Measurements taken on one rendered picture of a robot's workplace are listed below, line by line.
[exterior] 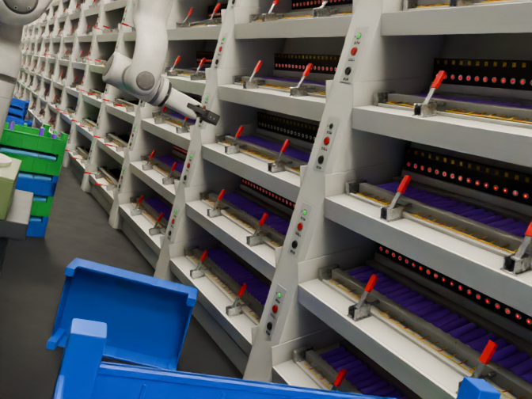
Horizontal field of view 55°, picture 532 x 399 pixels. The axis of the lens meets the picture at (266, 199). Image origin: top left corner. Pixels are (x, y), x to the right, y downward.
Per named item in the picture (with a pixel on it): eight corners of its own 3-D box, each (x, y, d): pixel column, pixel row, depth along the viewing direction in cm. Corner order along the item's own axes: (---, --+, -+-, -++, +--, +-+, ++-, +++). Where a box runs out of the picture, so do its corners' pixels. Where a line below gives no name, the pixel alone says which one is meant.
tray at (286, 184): (300, 205, 121) (300, 166, 118) (202, 157, 171) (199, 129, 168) (367, 191, 130) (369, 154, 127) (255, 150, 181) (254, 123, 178)
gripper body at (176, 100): (149, 102, 145) (183, 119, 151) (160, 106, 137) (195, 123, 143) (160, 78, 145) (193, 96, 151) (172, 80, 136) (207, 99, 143)
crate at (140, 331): (56, 334, 125) (45, 349, 117) (76, 256, 123) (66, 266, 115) (176, 362, 129) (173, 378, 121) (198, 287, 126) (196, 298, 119)
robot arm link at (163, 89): (142, 100, 144) (151, 105, 145) (151, 104, 136) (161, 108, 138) (154, 74, 143) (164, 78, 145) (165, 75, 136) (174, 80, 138)
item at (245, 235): (276, 285, 123) (275, 231, 119) (186, 214, 174) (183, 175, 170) (344, 266, 132) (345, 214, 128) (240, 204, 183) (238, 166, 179)
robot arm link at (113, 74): (165, 75, 135) (154, 73, 143) (119, 50, 128) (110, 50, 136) (152, 104, 136) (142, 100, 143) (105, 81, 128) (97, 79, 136)
